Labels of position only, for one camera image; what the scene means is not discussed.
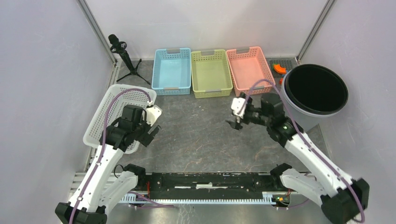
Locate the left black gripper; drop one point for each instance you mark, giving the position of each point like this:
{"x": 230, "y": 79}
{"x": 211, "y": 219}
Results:
{"x": 145, "y": 138}

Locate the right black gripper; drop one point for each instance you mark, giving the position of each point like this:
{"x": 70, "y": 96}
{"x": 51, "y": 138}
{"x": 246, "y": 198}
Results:
{"x": 236, "y": 125}

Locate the large white perforated basket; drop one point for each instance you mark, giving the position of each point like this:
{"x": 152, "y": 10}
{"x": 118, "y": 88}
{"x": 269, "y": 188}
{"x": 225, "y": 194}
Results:
{"x": 137, "y": 98}

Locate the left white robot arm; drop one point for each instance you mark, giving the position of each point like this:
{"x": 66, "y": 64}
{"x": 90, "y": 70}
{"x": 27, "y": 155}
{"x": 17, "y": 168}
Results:
{"x": 92, "y": 201}

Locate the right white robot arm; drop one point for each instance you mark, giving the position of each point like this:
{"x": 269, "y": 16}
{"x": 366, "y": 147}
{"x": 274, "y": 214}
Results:
{"x": 340, "y": 196}

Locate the green plastic basket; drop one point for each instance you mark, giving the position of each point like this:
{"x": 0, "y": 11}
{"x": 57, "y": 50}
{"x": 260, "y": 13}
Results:
{"x": 210, "y": 74}

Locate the pink plastic basket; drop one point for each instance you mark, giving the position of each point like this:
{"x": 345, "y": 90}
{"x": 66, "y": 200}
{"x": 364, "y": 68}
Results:
{"x": 247, "y": 66}

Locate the blue plastic basket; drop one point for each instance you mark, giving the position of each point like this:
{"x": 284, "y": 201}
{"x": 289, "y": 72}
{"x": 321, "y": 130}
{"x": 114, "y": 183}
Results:
{"x": 172, "y": 72}

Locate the dark tray with orange blocks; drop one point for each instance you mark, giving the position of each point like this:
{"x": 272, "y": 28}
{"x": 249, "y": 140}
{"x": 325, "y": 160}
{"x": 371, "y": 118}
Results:
{"x": 281, "y": 67}

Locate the grey bin with black liner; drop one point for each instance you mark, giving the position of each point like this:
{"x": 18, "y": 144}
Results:
{"x": 313, "y": 93}

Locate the black microphone on tripod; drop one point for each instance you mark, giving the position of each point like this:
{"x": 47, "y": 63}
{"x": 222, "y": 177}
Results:
{"x": 119, "y": 47}

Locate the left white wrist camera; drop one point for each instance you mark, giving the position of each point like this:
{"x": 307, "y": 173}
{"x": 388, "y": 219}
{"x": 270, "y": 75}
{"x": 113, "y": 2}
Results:
{"x": 152, "y": 114}

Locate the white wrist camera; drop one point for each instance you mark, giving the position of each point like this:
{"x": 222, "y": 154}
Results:
{"x": 152, "y": 114}
{"x": 238, "y": 107}

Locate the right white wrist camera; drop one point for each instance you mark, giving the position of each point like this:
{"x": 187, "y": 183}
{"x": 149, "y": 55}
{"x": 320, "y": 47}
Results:
{"x": 238, "y": 107}

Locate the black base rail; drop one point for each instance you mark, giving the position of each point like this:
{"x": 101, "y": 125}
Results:
{"x": 209, "y": 185}

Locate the white cable duct strip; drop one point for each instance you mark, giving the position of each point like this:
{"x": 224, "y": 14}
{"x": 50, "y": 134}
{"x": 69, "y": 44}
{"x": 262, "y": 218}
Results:
{"x": 266, "y": 199}

